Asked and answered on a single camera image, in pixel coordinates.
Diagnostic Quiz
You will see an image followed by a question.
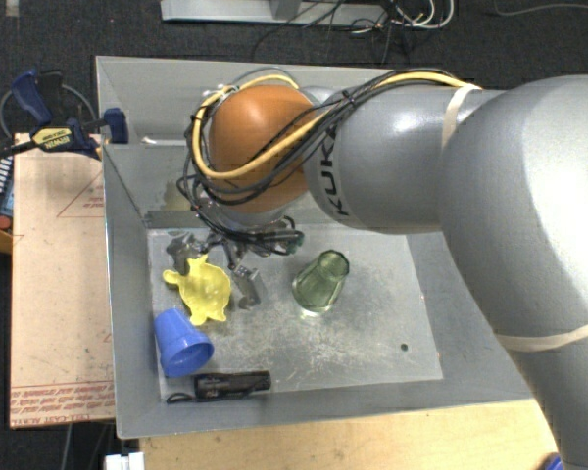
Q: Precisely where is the yellow toy turtle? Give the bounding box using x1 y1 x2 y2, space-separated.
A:
162 254 233 327

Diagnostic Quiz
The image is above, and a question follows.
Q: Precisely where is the blue plastic cup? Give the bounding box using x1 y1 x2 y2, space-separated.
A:
152 307 216 380

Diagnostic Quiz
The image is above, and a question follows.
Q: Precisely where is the brown cardboard board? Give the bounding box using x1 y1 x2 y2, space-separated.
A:
9 132 117 430

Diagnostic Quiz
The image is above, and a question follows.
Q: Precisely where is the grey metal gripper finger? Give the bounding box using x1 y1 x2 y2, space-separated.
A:
231 263 270 311
166 232 200 276

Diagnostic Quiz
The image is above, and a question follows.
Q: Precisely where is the grey metal bin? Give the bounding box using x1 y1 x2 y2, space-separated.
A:
95 55 536 441

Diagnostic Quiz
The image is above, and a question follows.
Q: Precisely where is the clear green glass cup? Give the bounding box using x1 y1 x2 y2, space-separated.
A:
291 249 351 319

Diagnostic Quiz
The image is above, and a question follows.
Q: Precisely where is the black flat device with cord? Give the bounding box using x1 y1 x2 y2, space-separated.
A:
165 370 273 405

